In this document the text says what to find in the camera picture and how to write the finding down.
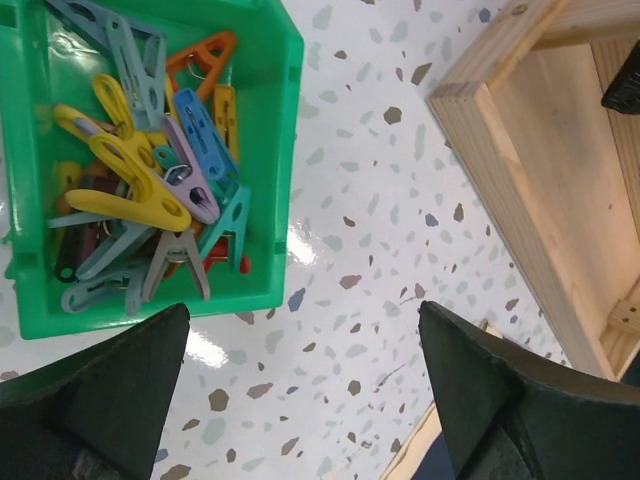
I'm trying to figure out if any purple clothes peg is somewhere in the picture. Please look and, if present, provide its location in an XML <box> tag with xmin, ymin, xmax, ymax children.
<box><xmin>162</xmin><ymin>116</ymin><xmax>220</xmax><ymax>225</ymax></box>

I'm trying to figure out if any grey clothes peg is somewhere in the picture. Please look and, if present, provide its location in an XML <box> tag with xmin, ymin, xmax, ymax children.
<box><xmin>142</xmin><ymin>227</ymin><xmax>211</xmax><ymax>303</ymax></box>

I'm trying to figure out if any yellow clothes peg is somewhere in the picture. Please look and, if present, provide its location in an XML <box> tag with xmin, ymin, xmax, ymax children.
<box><xmin>65</xmin><ymin>133</ymin><xmax>192</xmax><ymax>232</ymax></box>

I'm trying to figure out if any light blue clothes peg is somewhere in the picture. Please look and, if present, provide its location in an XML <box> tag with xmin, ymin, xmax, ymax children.
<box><xmin>105</xmin><ymin>13</ymin><xmax>167</xmax><ymax>132</ymax></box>

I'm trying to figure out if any navy underwear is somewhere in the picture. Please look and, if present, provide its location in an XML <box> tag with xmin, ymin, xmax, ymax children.
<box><xmin>381</xmin><ymin>403</ymin><xmax>455</xmax><ymax>479</ymax></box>

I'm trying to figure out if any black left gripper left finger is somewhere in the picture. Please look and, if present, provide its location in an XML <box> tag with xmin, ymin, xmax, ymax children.
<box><xmin>1</xmin><ymin>303</ymin><xmax>190</xmax><ymax>479</ymax></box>

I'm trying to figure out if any red clothes peg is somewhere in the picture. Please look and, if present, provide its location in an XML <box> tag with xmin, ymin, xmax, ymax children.
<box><xmin>203</xmin><ymin>236</ymin><xmax>251</xmax><ymax>275</ymax></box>

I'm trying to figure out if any green peg basket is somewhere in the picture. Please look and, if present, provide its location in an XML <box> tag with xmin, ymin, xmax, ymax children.
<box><xmin>1</xmin><ymin>1</ymin><xmax>304</xmax><ymax>340</ymax></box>

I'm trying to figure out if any wooden rack base tray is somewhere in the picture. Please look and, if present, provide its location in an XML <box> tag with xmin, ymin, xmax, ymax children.
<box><xmin>429</xmin><ymin>0</ymin><xmax>639</xmax><ymax>380</ymax></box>

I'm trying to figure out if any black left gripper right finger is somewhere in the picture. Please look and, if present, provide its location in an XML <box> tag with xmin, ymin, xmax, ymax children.
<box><xmin>419</xmin><ymin>301</ymin><xmax>639</xmax><ymax>479</ymax></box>

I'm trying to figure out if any turquoise peg in basket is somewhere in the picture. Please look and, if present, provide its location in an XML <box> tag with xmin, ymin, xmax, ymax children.
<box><xmin>197</xmin><ymin>183</ymin><xmax>251</xmax><ymax>271</ymax></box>

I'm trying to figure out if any yellow peg in basket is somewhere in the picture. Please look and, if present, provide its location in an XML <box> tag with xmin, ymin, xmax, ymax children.
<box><xmin>54</xmin><ymin>73</ymin><xmax>151</xmax><ymax>149</ymax></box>

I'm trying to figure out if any black hanging underwear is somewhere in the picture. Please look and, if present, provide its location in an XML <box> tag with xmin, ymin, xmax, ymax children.
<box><xmin>601</xmin><ymin>42</ymin><xmax>640</xmax><ymax>115</ymax></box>

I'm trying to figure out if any orange clothes peg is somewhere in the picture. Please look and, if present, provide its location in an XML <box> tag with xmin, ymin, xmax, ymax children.
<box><xmin>166</xmin><ymin>30</ymin><xmax>238</xmax><ymax>101</ymax></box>

